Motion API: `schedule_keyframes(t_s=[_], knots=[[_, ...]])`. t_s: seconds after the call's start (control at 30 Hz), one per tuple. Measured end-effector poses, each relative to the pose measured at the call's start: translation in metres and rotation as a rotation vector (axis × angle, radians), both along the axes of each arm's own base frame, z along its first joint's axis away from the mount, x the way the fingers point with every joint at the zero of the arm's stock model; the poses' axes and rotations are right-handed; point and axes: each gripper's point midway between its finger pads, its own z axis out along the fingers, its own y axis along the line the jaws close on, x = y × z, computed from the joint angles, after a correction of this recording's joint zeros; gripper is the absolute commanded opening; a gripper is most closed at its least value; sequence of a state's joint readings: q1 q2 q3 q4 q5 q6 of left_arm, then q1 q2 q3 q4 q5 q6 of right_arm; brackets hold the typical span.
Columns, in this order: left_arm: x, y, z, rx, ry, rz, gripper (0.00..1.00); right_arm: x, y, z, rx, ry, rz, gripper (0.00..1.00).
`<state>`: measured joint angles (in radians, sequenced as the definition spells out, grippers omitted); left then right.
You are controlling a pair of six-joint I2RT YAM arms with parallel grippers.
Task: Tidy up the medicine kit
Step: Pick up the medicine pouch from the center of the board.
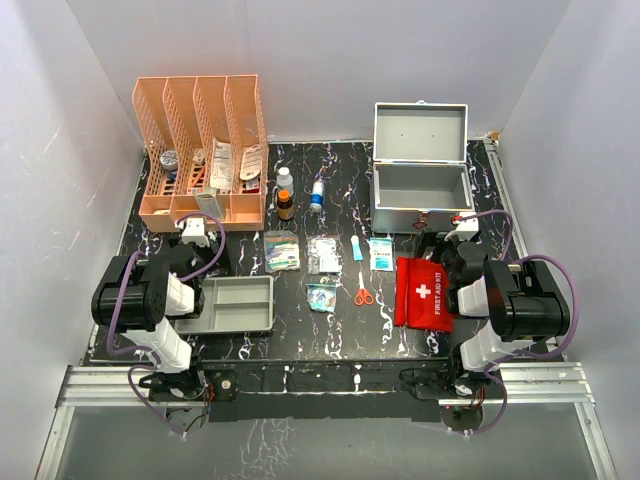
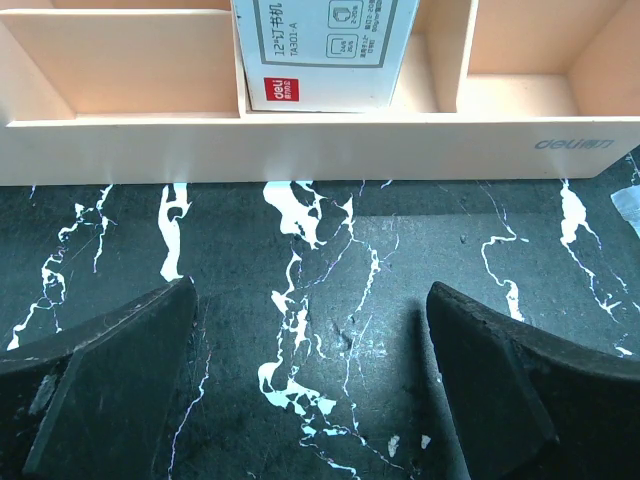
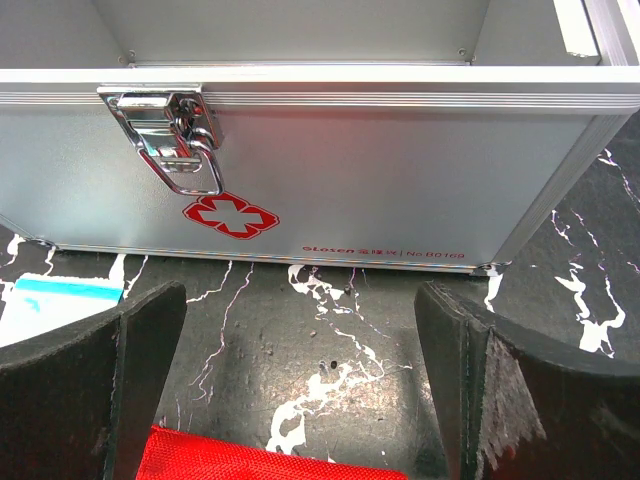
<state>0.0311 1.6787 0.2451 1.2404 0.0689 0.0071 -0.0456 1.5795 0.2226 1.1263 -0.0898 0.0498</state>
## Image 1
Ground orange plastic file organizer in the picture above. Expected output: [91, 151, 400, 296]
[132, 75, 269, 233]

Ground small blue label bottle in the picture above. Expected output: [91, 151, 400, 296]
[310, 179, 324, 213]

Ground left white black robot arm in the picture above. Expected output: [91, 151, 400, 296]
[91, 232, 230, 400]

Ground red first aid pouch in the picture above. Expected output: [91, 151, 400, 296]
[394, 257, 453, 333]

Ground round blue tin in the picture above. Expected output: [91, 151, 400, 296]
[160, 150, 179, 181]

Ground white medicine box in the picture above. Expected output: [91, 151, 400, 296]
[193, 187, 226, 221]

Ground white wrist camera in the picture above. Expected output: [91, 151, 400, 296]
[175, 217, 210, 248]
[444, 218, 479, 242]

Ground teal ointment tube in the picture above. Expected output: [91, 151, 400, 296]
[351, 235, 364, 262]

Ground medical gauze packet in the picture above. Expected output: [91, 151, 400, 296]
[369, 237, 394, 272]

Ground grey plastic divided tray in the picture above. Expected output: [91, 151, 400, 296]
[174, 275, 274, 335]

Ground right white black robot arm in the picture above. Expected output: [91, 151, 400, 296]
[401, 233, 579, 401]

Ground small bag of blue items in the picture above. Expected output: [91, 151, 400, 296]
[307, 284, 337, 313]

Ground white paper packet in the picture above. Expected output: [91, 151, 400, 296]
[209, 140, 233, 193]

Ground clear zip bag of wipes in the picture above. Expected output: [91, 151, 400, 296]
[307, 236, 342, 275]

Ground brown syrup bottle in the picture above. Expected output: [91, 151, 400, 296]
[276, 189, 294, 221]

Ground pink oval blister pack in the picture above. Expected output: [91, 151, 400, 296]
[239, 144, 262, 181]

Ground green bandage packet bag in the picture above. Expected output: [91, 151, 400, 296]
[263, 230, 301, 273]

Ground orange handled scissors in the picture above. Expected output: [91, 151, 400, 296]
[354, 272, 374, 306]

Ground aluminium frame rail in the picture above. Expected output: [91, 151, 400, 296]
[58, 142, 601, 479]

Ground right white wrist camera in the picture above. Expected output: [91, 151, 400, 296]
[444, 218, 479, 242]

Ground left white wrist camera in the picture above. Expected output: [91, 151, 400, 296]
[175, 217, 210, 248]

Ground grey metal medicine case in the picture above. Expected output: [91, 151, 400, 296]
[370, 101, 475, 234]

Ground white pill bottle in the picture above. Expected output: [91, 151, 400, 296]
[276, 167, 294, 196]

